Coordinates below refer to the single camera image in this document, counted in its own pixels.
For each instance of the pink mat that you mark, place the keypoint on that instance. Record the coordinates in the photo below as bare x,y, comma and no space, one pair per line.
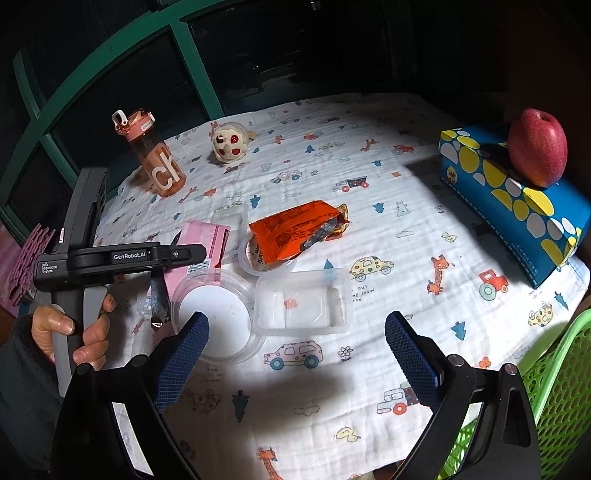
27,263

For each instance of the clear round container white base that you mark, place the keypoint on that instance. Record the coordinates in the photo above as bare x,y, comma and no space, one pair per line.
210,318

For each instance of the clear rectangular plastic tray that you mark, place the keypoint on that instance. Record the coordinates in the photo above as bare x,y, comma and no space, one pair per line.
302,304

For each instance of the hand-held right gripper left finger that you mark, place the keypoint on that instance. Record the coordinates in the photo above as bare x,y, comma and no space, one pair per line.
184,360

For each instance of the green window frame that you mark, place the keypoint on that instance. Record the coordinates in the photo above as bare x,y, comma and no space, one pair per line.
198,74

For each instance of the dark foil wrapper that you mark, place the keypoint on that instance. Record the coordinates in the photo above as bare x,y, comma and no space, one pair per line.
159,295

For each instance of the green plastic basket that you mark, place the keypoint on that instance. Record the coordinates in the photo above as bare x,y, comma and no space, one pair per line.
563,392

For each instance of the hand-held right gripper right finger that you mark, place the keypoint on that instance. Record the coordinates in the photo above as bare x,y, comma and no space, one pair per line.
411,364

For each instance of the blue dotted tissue box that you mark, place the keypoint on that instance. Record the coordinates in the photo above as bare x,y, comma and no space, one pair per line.
498,198

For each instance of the orange snack wrapper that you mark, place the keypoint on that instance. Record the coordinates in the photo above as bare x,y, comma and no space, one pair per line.
291,230

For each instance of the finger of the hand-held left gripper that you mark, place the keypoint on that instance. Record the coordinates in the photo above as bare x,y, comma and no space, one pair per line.
176,239
184,256

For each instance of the clear plastic lid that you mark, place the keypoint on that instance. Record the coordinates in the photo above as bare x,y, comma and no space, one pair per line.
233,226

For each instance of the orange water bottle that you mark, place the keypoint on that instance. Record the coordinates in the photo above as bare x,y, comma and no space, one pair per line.
154,161

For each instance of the small beige plush toy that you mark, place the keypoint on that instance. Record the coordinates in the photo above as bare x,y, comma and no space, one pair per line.
227,143

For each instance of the red apple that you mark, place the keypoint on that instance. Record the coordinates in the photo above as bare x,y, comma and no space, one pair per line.
538,147

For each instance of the person's left forearm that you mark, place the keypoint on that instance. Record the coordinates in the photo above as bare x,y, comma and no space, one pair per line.
23,392

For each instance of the white printed blanket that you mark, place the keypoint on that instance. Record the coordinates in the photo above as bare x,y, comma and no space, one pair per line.
323,392

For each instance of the clear round plastic cup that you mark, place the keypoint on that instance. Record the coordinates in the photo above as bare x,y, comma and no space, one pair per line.
258,265

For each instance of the pink packet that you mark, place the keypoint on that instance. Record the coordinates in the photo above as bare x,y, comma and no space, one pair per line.
203,240

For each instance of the person's left hand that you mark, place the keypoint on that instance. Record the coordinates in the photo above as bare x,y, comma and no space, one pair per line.
92,337

